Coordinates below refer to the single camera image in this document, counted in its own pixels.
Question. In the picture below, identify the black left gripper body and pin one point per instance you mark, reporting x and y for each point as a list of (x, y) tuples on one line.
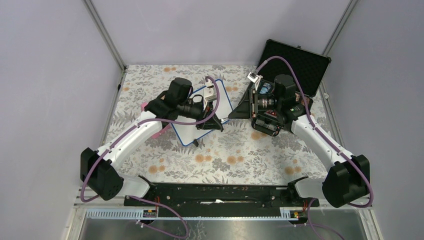
[(192, 109)]

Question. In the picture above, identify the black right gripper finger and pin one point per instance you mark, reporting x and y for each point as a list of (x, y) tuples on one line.
[(242, 111), (248, 96)]

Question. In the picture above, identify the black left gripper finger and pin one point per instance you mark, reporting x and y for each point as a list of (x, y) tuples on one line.
[(211, 127), (214, 118)]

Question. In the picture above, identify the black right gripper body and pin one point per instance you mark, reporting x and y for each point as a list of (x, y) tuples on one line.
[(267, 102)]

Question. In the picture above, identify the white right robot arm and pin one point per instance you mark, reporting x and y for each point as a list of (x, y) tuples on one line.
[(348, 175)]

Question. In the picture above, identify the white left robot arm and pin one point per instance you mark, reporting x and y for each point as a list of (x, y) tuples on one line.
[(98, 168)]

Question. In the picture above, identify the triangular black red dealer button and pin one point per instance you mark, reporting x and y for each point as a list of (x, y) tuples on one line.
[(271, 114)]

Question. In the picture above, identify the floral patterned table mat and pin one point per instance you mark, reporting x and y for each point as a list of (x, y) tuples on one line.
[(237, 155)]

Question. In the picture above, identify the pink triangular box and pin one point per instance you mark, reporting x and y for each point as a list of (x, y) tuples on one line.
[(159, 130)]

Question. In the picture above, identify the black poker chip case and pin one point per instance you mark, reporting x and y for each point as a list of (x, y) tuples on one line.
[(292, 76)]

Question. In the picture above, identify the left base wiring connector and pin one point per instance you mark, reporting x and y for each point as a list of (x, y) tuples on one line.
[(152, 213)]

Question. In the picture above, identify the base wiring connector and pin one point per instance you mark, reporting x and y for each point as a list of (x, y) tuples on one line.
[(152, 213), (301, 215)]

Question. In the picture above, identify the right base wiring connector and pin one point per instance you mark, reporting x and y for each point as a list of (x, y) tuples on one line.
[(301, 215)]

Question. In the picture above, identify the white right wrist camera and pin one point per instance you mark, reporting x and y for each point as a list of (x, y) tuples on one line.
[(254, 77)]

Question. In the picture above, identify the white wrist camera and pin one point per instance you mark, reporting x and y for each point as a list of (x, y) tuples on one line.
[(254, 77), (210, 94)]

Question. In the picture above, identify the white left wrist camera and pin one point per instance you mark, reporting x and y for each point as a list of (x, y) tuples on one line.
[(210, 94)]

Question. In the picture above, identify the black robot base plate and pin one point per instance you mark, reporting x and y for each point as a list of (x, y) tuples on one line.
[(223, 200)]

